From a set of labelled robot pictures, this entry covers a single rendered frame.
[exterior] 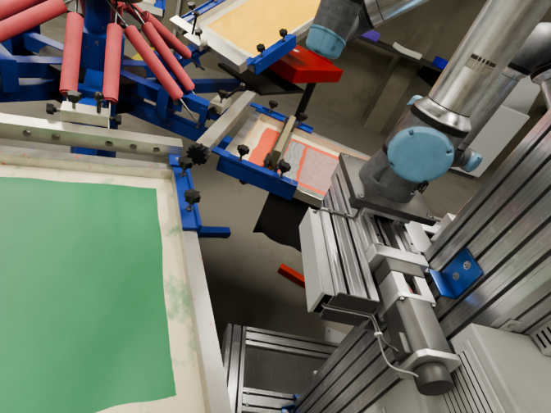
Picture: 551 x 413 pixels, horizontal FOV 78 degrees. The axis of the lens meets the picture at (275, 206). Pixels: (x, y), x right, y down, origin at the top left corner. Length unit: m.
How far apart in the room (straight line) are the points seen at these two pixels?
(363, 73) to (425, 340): 5.03
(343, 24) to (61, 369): 0.79
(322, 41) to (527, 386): 0.69
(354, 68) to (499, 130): 2.15
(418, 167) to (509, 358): 0.37
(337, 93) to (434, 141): 4.88
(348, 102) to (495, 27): 4.97
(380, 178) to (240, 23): 1.55
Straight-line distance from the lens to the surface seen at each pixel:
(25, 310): 0.82
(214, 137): 1.27
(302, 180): 1.39
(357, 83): 5.54
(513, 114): 5.55
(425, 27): 5.34
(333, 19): 0.71
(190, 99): 1.52
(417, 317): 0.70
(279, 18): 2.23
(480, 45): 0.69
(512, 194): 0.81
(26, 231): 0.96
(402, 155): 0.70
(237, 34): 2.14
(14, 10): 1.61
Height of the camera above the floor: 1.63
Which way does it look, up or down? 35 degrees down
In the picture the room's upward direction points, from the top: 24 degrees clockwise
